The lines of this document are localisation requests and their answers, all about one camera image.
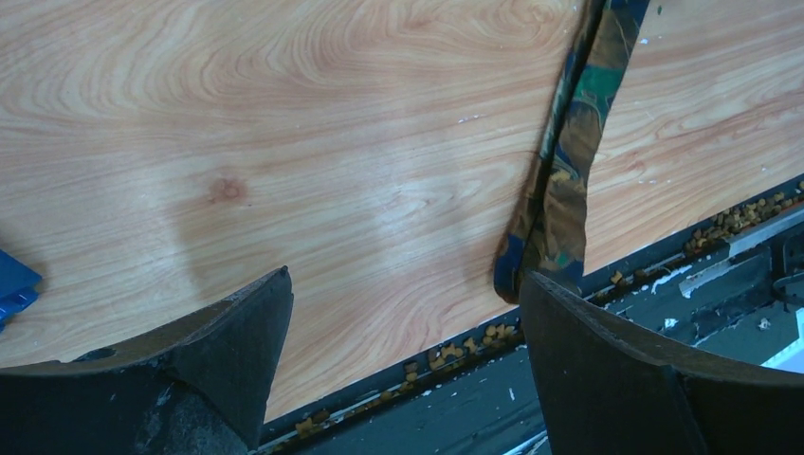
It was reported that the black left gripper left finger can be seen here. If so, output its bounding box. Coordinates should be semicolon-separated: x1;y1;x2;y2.
1;267;294;454

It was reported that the blue toy block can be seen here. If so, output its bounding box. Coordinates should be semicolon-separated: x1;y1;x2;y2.
1;251;43;331

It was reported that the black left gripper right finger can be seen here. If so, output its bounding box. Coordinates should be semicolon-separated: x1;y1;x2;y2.
519;272;803;454

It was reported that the dark patterned necktie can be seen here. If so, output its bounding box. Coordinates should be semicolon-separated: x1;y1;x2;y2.
493;1;649;303

